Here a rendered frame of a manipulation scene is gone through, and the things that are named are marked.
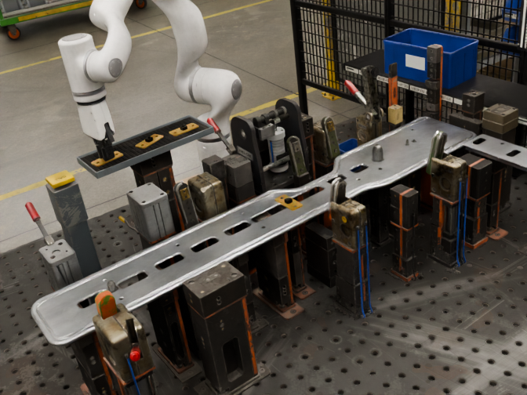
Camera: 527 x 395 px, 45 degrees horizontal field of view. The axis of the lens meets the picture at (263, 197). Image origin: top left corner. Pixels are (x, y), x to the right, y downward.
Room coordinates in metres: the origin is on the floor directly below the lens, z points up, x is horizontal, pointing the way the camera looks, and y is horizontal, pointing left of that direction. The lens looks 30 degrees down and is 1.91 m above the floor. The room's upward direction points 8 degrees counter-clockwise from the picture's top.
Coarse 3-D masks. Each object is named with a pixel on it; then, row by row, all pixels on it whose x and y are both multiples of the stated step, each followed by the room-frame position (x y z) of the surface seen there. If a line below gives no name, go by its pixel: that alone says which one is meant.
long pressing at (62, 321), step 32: (416, 128) 1.85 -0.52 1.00; (448, 128) 1.82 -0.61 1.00; (352, 160) 1.69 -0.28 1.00; (384, 160) 1.67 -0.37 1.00; (416, 160) 1.64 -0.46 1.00; (288, 192) 1.55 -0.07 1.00; (320, 192) 1.53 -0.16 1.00; (352, 192) 1.51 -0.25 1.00; (224, 224) 1.43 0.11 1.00; (256, 224) 1.41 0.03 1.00; (288, 224) 1.39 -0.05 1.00; (160, 256) 1.32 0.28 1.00; (192, 256) 1.30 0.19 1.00; (224, 256) 1.29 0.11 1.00; (64, 288) 1.24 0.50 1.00; (96, 288) 1.22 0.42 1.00; (128, 288) 1.21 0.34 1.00; (160, 288) 1.19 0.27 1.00; (64, 320) 1.12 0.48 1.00
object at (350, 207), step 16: (336, 208) 1.38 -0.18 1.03; (352, 208) 1.35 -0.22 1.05; (336, 224) 1.38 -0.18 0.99; (352, 224) 1.33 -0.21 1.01; (336, 240) 1.39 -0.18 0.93; (352, 240) 1.34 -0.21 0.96; (336, 256) 1.40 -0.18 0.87; (352, 256) 1.34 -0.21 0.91; (368, 256) 1.35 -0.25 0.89; (352, 272) 1.34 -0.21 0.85; (368, 272) 1.35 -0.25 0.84; (336, 288) 1.40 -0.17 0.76; (352, 288) 1.34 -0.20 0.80; (368, 288) 1.36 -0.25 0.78; (336, 304) 1.40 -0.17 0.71; (352, 304) 1.36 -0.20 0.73; (368, 304) 1.36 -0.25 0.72
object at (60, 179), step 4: (60, 172) 1.54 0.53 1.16; (64, 172) 1.54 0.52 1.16; (68, 172) 1.54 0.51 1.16; (48, 176) 1.53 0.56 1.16; (52, 176) 1.53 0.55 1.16; (56, 176) 1.52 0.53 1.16; (60, 176) 1.52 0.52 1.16; (64, 176) 1.52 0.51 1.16; (68, 176) 1.51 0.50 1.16; (72, 176) 1.51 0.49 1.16; (48, 180) 1.51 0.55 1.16; (52, 180) 1.50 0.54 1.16; (56, 180) 1.50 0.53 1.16; (60, 180) 1.50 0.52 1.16; (64, 180) 1.49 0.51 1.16; (68, 180) 1.50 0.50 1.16; (72, 180) 1.50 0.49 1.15; (52, 184) 1.48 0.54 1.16; (56, 184) 1.48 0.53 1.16; (60, 184) 1.49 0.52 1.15; (64, 184) 1.49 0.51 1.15
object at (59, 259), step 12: (60, 240) 1.37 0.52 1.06; (48, 252) 1.31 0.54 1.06; (60, 252) 1.31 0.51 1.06; (72, 252) 1.30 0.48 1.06; (48, 264) 1.28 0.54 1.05; (60, 264) 1.28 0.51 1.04; (72, 264) 1.29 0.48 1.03; (60, 276) 1.27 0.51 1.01; (72, 276) 1.29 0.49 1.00; (84, 300) 1.30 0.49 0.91
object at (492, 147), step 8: (480, 136) 1.73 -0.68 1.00; (488, 136) 1.73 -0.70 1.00; (464, 144) 1.70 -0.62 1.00; (472, 144) 1.69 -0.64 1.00; (480, 144) 1.68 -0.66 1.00; (488, 144) 1.68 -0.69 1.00; (496, 144) 1.67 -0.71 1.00; (504, 144) 1.66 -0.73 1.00; (512, 144) 1.66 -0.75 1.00; (480, 152) 1.64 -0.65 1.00; (488, 152) 1.63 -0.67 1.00; (496, 152) 1.62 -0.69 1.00; (504, 152) 1.62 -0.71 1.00; (496, 160) 1.59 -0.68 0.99; (504, 160) 1.57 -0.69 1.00; (512, 160) 1.57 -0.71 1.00; (520, 160) 1.56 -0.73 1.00; (520, 168) 1.53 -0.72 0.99
